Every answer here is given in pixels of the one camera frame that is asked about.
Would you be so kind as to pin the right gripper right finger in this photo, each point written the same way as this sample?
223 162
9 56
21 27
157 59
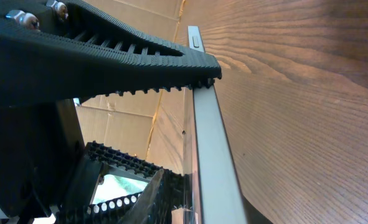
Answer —
110 186

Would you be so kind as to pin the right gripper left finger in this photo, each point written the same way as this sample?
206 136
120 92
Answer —
45 59

